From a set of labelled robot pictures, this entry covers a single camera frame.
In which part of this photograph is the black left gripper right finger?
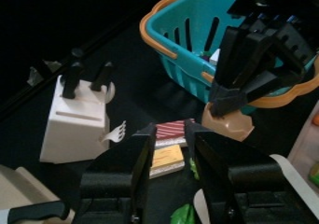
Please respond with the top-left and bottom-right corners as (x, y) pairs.
(183, 119), (319, 224)

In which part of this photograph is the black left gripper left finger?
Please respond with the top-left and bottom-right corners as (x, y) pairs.
(73, 122), (159, 224)

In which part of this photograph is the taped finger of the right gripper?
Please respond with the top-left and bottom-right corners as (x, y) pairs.
(208, 25), (269, 119)

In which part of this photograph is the slotted finger of the right gripper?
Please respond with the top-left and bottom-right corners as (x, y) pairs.
(243, 22), (316, 105)

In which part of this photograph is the tan toy egg shell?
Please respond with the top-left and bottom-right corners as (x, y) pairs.
(200, 102), (255, 142)

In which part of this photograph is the teal basket with orange rim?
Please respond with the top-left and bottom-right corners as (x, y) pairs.
(139, 0), (319, 116)

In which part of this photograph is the white toy item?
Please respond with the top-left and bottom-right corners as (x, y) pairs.
(208, 48), (221, 66)

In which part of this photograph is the purple toy item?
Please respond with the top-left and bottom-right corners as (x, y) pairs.
(200, 51), (213, 63)

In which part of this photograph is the white toy fork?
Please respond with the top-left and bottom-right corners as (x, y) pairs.
(100, 120), (128, 144)

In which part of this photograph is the small green toy leaf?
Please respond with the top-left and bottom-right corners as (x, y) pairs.
(188, 157), (200, 180)

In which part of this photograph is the red striped toy bacon slice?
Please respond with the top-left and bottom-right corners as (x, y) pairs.
(155, 119), (196, 149)

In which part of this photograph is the white toy knife block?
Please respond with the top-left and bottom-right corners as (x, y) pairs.
(38, 74), (117, 165)

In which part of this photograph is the white plate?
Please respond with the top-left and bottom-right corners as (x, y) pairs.
(192, 153), (319, 224)

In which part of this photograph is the beige tray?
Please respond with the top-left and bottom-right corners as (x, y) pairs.
(287, 100), (319, 195)

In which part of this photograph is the green toy food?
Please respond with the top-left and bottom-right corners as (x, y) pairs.
(308, 162), (319, 187)

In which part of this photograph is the green toy lettuce leaf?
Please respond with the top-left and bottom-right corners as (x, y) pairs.
(169, 203), (197, 224)

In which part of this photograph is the beige toy cutting board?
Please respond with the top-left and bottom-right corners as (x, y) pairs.
(0, 164), (77, 224)

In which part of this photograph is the black toy knife handle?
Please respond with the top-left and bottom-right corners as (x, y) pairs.
(61, 61), (84, 100)
(89, 61), (115, 92)

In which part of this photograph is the black handled toy knife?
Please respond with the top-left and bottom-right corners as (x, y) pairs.
(0, 200), (70, 224)

